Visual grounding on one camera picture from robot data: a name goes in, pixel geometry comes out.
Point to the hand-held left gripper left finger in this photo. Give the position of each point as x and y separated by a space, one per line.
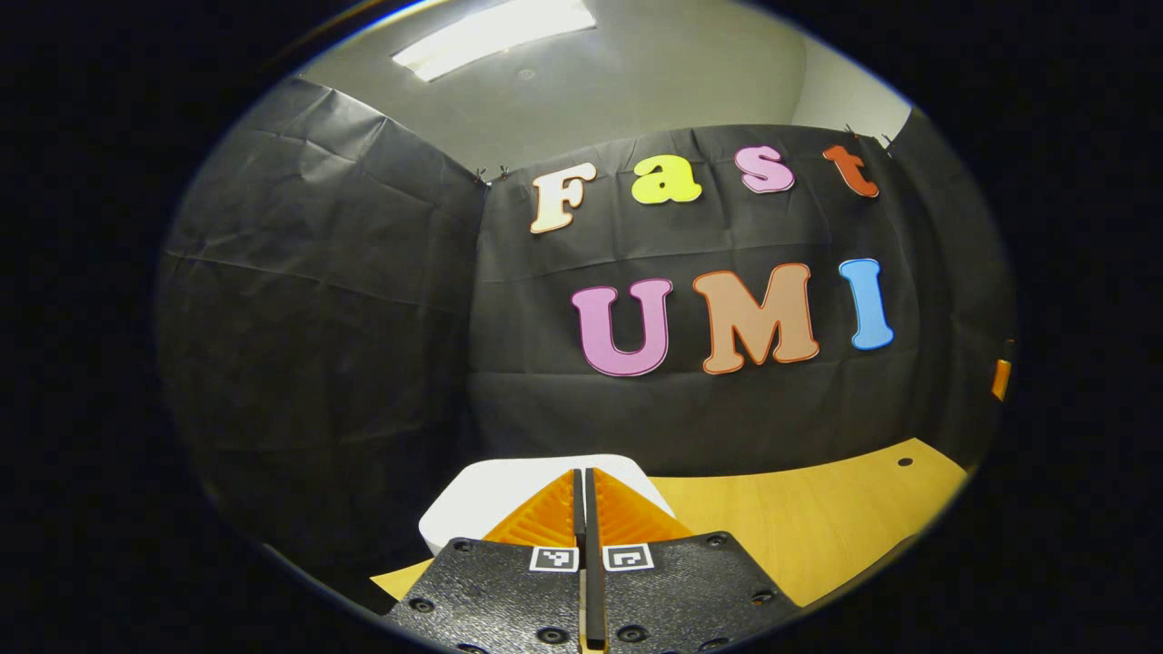
509 599

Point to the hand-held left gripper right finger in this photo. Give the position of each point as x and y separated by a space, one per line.
672 590

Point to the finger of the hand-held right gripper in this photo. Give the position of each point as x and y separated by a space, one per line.
1000 380

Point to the ceiling light panel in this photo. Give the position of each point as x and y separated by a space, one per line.
491 36

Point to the white desktop garbage bin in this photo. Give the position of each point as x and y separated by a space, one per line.
491 495

